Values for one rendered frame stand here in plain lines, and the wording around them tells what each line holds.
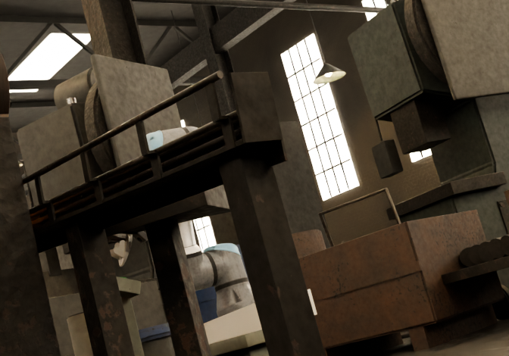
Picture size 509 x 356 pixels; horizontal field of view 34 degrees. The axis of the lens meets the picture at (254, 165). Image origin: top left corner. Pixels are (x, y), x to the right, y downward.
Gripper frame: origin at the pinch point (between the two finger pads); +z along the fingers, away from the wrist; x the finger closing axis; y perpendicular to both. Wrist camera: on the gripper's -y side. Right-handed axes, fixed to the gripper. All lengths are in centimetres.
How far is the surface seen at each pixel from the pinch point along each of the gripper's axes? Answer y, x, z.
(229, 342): -12, 53, 36
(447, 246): -188, -8, -47
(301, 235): -220, -167, -100
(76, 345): 14.2, -2.0, 31.4
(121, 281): 2.4, 4.5, 8.2
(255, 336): -17, 60, 34
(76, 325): 15.7, -0.3, 25.1
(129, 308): -5.0, -2.5, 15.6
